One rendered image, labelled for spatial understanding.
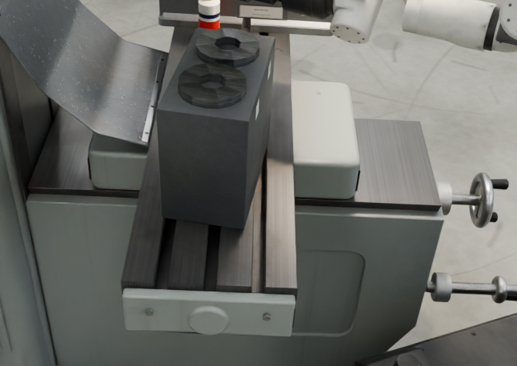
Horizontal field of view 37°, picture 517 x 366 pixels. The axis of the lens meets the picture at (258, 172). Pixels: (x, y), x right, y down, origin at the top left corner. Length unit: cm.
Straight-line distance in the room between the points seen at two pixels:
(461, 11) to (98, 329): 101
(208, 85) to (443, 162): 189
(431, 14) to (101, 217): 71
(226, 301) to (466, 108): 225
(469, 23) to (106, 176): 69
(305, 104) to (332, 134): 11
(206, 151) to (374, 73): 231
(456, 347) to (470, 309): 89
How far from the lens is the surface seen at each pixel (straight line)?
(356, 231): 147
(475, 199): 165
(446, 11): 120
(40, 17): 141
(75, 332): 174
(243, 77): 101
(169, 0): 153
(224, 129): 96
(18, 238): 152
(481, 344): 146
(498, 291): 164
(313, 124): 146
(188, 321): 102
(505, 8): 115
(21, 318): 165
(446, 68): 338
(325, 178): 139
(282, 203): 111
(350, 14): 121
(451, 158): 285
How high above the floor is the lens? 167
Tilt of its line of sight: 39 degrees down
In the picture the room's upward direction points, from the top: 3 degrees clockwise
